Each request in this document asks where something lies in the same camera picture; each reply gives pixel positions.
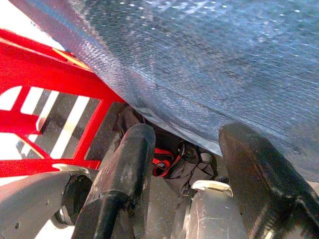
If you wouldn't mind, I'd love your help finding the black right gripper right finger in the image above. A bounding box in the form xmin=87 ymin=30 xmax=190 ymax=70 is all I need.
xmin=218 ymin=121 xmax=319 ymax=239

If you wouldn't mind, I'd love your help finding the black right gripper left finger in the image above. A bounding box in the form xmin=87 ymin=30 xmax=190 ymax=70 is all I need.
xmin=73 ymin=123 xmax=157 ymax=239

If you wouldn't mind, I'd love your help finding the dark blue cloth garment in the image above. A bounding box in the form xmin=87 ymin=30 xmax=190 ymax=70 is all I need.
xmin=9 ymin=0 xmax=319 ymax=182

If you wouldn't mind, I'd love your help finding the grey robot leg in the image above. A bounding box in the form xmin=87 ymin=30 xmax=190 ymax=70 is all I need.
xmin=0 ymin=164 xmax=94 ymax=239
xmin=178 ymin=179 xmax=250 ymax=239

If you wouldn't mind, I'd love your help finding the black garment with red trim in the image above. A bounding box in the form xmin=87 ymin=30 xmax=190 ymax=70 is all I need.
xmin=117 ymin=104 xmax=218 ymax=196

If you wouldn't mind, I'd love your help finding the black white striped mat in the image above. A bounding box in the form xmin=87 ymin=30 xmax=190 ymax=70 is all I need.
xmin=0 ymin=86 xmax=103 ymax=160

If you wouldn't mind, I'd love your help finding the red plastic laundry basket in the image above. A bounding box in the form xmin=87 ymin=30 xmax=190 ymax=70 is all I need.
xmin=0 ymin=28 xmax=127 ymax=179

